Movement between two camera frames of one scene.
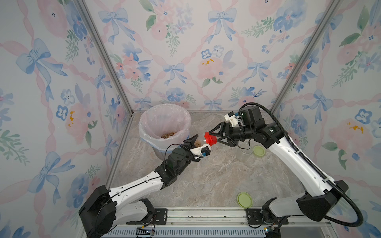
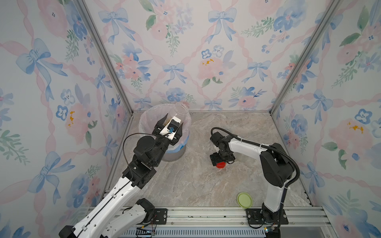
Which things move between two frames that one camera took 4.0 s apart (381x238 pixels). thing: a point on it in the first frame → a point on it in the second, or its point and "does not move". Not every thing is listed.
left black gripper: [189, 142] → [158, 125]
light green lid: [244, 200] does not move
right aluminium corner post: [318, 32] does not move
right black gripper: [222, 125] → [229, 157]
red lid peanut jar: [198, 143] → [181, 111]
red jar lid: [210, 139] → [221, 165]
